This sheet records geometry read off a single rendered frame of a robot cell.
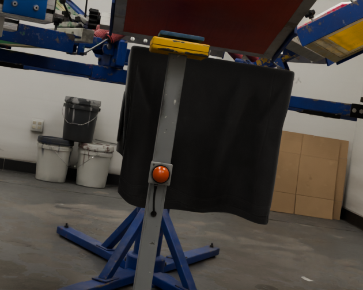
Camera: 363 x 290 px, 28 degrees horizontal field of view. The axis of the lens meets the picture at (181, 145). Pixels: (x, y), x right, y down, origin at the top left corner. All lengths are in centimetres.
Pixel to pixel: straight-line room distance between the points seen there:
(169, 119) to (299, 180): 510
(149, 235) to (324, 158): 521
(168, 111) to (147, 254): 33
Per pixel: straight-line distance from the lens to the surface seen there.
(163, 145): 165
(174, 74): 165
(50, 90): 659
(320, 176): 677
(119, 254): 310
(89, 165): 624
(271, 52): 262
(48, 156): 624
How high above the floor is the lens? 81
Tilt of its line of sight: 3 degrees down
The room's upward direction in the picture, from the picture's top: 9 degrees clockwise
